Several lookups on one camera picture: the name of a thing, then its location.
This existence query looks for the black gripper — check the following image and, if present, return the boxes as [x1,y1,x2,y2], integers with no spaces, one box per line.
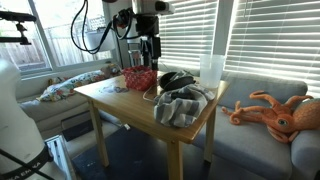
[140,25,163,72]

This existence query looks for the red patterned basket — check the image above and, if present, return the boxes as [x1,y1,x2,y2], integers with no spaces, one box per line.
[122,65,158,92]

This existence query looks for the black headphones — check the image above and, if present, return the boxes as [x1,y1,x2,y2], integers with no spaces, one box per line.
[158,70,197,93]

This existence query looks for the beige toy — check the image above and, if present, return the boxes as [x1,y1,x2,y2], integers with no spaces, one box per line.
[100,63,123,78]

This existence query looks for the white window blind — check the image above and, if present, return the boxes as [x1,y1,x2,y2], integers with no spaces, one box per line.
[157,0,220,73]
[224,0,320,98]

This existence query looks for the snack packet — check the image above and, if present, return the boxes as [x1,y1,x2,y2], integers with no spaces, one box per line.
[100,85,130,95]

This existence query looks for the wooden table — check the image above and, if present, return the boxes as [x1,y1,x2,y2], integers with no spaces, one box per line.
[73,70,231,180]

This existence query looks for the grey white striped cloth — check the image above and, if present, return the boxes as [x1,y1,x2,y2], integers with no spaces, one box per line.
[153,71,216,129]

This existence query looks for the translucent plastic container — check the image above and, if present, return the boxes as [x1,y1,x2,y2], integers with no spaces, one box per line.
[199,54,226,90]

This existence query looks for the white hanging planter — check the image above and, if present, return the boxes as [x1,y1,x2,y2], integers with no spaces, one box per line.
[85,27,117,53]

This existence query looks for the floral pillow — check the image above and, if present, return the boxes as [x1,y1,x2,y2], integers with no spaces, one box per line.
[36,69,108,103]

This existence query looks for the dark blue rug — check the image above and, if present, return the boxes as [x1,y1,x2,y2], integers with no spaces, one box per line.
[71,125,214,180]

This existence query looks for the dark storage box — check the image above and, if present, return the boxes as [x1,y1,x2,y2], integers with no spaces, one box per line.
[60,109,95,143]

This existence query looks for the white framed window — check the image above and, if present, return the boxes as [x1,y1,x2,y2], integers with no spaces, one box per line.
[0,0,122,78]

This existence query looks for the grey cushioned bench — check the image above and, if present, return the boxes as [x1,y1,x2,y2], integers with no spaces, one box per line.
[15,63,123,143]

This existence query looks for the grey sofa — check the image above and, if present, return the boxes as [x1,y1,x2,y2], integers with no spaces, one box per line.
[191,71,320,180]

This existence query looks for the orange octopus plush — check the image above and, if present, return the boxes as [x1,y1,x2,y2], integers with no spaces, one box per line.
[221,90,320,145]

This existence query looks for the white cable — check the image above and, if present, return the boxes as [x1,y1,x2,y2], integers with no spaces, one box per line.
[142,84,165,103]

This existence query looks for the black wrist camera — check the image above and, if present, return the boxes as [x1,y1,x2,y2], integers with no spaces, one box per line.
[114,8,136,30]

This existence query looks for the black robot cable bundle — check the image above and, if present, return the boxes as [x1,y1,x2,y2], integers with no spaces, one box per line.
[70,0,135,55]

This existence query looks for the metal robot stand frame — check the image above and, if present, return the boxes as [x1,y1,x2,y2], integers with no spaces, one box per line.
[44,134,77,180]

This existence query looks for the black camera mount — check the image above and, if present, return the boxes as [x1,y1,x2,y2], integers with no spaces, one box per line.
[0,10,38,46]

